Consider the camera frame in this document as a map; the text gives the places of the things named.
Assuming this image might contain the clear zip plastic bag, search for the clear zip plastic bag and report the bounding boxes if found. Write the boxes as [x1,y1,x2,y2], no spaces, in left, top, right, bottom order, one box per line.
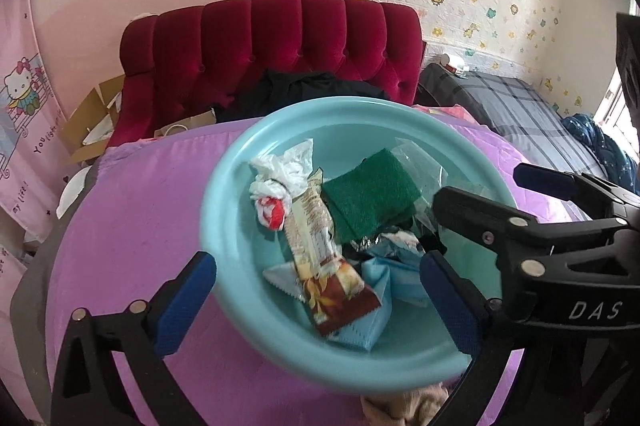
[392,138,448,233]

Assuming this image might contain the green scouring pad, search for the green scouring pad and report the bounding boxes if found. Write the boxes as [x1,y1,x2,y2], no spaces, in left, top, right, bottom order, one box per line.
[321,149,421,244]

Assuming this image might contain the blue face mask packet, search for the blue face mask packet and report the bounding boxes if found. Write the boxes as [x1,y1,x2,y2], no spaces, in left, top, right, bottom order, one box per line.
[326,234,432,352]

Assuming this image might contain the tan knitted cloth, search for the tan knitted cloth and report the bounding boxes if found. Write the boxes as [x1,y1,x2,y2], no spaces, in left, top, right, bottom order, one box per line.
[360,383,449,426]

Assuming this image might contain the brown beige snack bar wrapper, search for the brown beige snack bar wrapper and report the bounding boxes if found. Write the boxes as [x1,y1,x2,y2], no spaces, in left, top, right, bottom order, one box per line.
[284,168,381,337]

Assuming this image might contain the white red tissue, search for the white red tissue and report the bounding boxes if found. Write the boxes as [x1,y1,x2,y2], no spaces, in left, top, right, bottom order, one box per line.
[248,138,314,231]

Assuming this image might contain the white noodle snack packet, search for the white noodle snack packet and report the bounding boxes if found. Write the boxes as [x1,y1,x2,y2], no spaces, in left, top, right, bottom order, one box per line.
[262,261,307,303]

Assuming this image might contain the dark blue patterned cloth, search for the dark blue patterned cloth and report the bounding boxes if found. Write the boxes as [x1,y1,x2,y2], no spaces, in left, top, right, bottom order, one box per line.
[562,113,639,194]

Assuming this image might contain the grey plaid mattress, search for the grey plaid mattress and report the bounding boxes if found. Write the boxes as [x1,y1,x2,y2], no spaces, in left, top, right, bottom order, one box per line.
[419,64,606,178]

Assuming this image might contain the teal plastic basin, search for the teal plastic basin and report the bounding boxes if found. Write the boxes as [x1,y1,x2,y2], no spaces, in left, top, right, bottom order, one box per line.
[200,97,515,394]

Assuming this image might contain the purple quilted table cover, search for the purple quilted table cover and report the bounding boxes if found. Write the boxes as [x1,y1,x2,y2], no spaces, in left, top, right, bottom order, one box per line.
[46,97,570,425]

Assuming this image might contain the white plastic colander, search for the white plastic colander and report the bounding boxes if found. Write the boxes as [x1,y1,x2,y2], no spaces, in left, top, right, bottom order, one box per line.
[55,166,91,219]

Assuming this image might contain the black clothing on sofa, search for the black clothing on sofa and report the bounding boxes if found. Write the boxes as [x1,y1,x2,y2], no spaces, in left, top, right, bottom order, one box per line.
[212,70,388,123]

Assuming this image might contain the pink hello kitty curtain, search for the pink hello kitty curtain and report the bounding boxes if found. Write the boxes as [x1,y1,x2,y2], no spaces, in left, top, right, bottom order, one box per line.
[1,0,70,425]

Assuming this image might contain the brown paper bag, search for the brown paper bag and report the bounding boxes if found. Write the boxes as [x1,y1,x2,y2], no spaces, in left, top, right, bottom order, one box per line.
[154,109,217,138]

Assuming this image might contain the cardboard box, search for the cardboard box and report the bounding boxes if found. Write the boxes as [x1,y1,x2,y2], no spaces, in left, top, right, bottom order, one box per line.
[62,75,125,164]

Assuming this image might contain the red velvet tufted sofa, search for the red velvet tufted sofa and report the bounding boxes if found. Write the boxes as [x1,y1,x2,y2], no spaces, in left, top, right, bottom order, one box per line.
[108,0,426,147]

